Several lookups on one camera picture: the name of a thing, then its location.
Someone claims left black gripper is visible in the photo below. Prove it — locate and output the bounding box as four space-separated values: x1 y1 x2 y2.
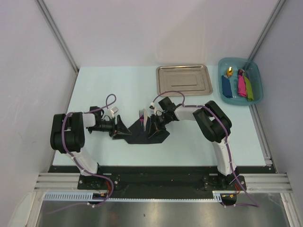
89 115 131 140

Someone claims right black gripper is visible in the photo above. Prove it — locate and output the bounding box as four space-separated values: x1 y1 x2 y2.
148 112 171 139

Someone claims black paper napkin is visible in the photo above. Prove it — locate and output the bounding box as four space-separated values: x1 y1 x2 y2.
122 117 170 144

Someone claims silver table knife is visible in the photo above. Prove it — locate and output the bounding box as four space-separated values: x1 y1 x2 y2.
143 109 148 131

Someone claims iridescent rainbow fork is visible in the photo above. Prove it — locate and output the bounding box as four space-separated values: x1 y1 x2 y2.
139 109 144 132

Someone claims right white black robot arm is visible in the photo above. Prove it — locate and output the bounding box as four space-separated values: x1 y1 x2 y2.
148 97 239 190

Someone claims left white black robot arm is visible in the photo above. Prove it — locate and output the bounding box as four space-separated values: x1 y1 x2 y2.
50 106 132 189

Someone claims blue rolled napkin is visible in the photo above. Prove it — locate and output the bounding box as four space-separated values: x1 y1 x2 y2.
222 75 233 98

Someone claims pink rolled napkin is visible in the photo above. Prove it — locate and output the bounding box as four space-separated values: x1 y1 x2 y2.
238 73 247 97

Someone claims green rolled napkin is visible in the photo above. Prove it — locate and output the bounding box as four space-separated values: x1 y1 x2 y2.
244 76 254 102

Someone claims stainless steel tray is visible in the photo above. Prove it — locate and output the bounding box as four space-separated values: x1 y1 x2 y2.
156 65 213 97

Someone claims yellow utensil in bin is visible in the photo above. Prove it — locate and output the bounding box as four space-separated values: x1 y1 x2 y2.
226 67 233 77

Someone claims teal plastic bin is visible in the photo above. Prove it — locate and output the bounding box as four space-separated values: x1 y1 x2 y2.
218 57 263 106

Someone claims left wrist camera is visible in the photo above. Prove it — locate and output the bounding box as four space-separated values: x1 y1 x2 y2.
109 107 118 118

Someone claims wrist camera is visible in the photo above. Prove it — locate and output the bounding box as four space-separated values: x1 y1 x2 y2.
109 107 118 118
149 102 159 115

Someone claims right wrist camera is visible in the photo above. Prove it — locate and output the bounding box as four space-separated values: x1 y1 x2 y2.
149 102 159 115

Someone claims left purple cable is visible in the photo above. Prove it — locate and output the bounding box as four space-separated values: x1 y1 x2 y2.
61 94 117 190

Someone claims purple cable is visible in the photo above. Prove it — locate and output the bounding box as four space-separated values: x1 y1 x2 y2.
61 94 117 190
151 91 260 208

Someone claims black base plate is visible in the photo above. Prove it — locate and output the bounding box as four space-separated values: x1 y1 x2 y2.
48 166 276 200

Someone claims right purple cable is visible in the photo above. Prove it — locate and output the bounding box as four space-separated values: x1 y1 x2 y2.
151 91 260 208

